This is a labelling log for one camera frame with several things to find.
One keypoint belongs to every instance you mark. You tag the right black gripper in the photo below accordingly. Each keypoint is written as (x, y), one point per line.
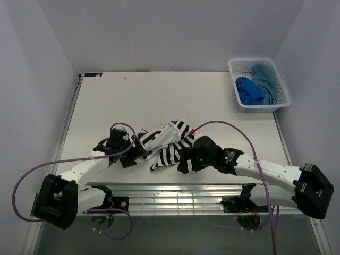
(186, 154)

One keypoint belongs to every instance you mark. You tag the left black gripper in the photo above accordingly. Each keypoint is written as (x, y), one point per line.
(136, 152)

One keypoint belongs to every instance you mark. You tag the black white striped tank top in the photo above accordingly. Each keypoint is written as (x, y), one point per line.
(166, 143)

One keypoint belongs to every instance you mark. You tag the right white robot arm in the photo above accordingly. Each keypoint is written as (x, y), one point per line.
(303, 188)

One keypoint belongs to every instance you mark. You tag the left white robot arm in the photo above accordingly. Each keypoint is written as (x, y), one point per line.
(62, 197)

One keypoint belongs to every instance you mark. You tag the blue tank top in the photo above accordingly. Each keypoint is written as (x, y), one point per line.
(249, 92)

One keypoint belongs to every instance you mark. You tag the teal tank top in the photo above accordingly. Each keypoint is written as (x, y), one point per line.
(264, 78)

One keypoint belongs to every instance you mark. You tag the blue label sticker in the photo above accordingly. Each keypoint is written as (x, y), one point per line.
(93, 74)

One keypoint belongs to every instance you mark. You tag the white plastic basket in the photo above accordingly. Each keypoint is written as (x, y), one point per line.
(242, 67)

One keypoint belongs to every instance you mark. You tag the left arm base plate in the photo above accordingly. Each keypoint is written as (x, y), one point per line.
(119, 202)

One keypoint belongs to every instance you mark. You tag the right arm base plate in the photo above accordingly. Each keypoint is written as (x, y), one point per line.
(238, 204)

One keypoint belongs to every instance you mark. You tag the aluminium rail frame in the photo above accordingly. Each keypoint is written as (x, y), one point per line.
(184, 200)

